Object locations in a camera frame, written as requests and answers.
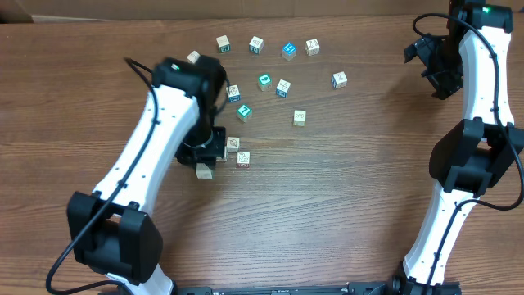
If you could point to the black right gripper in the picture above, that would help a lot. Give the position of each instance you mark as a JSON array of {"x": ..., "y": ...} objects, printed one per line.
[{"x": 428, "y": 62}]

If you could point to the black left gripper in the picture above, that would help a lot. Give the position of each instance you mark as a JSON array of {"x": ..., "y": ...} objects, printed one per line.
[{"x": 209, "y": 152}]

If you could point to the wooden block green side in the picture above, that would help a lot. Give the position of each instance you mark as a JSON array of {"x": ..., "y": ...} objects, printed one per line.
[
  {"x": 223, "y": 44},
  {"x": 204, "y": 172}
]

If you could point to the wooden block leaf drawing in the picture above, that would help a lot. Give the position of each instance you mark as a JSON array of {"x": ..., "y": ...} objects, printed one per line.
[{"x": 232, "y": 144}]

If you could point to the wooden block red ladybug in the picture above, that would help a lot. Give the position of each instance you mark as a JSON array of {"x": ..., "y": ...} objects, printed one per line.
[{"x": 243, "y": 159}]

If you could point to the green number seven block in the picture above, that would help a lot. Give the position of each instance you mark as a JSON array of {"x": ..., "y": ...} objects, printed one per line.
[{"x": 244, "y": 112}]

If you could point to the wooden block blue side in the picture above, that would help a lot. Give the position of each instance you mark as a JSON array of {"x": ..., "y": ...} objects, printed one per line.
[
  {"x": 234, "y": 94},
  {"x": 339, "y": 80}
]

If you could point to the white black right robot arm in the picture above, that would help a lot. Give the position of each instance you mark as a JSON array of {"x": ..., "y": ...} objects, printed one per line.
[{"x": 475, "y": 154}]

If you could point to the green top wooden block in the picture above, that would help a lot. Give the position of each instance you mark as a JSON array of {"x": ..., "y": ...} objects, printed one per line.
[{"x": 265, "y": 82}]

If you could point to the wooden block blue drawing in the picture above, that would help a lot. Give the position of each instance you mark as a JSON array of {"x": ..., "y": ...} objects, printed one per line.
[{"x": 283, "y": 88}]

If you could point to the wooden block teal side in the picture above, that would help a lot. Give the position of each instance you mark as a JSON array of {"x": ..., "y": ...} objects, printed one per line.
[{"x": 256, "y": 45}]

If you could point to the blue top wooden block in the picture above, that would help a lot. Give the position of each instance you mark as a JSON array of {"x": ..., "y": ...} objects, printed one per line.
[{"x": 289, "y": 51}]

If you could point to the cardboard strip at back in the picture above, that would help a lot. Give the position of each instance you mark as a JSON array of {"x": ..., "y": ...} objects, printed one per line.
[{"x": 53, "y": 10}]

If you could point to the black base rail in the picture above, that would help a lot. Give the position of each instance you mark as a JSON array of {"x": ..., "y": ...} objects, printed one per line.
[{"x": 286, "y": 290}]

